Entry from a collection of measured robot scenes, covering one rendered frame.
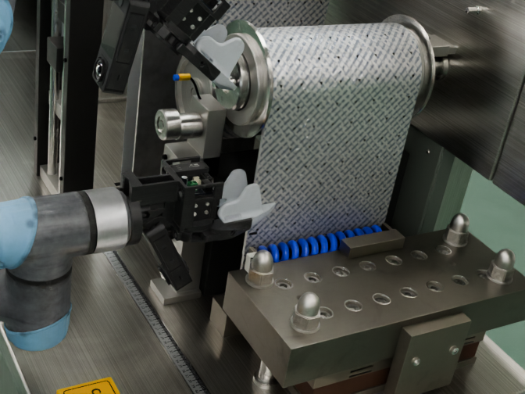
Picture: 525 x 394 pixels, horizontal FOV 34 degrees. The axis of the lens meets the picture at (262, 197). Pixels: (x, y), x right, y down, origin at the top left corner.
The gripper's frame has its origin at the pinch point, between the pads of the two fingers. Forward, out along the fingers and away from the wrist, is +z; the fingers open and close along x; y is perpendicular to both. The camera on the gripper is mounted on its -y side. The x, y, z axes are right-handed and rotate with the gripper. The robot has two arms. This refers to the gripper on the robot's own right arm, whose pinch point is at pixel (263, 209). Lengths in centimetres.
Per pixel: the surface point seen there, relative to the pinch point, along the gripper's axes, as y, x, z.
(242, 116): 12.3, 3.0, -3.5
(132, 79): 0.8, 41.2, -2.1
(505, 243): -109, 106, 187
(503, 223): -109, 117, 197
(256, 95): 16.3, 0.5, -3.5
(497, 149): 9.9, -8.9, 30.1
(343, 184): 2.2, -0.2, 12.2
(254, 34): 22.6, 4.3, -2.8
